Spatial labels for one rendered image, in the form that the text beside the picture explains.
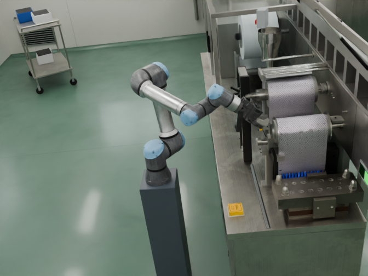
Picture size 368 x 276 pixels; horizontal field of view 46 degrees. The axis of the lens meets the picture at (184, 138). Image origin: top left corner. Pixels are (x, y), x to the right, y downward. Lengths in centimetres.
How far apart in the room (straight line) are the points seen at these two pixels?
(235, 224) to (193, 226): 137
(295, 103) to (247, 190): 53
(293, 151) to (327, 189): 24
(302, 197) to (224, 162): 64
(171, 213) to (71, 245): 127
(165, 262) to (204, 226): 76
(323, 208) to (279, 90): 63
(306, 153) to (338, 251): 51
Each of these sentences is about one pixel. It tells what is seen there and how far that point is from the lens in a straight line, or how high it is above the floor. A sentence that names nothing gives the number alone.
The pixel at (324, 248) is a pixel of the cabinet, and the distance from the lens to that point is 230.
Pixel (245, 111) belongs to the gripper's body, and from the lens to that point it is 212.
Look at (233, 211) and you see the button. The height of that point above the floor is 92.
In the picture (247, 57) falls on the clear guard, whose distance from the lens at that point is 305.
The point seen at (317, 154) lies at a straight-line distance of 225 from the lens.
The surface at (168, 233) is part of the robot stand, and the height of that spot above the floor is 57.
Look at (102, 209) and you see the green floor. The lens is 387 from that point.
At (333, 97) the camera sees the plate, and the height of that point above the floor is 133.
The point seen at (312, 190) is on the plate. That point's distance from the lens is 218.
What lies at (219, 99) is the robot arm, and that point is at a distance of 205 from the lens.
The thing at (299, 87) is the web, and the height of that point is 138.
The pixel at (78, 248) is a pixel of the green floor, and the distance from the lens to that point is 357.
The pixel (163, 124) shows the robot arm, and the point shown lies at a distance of 242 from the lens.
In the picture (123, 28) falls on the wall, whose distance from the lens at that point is 773.
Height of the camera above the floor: 237
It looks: 31 degrees down
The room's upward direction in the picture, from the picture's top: 7 degrees counter-clockwise
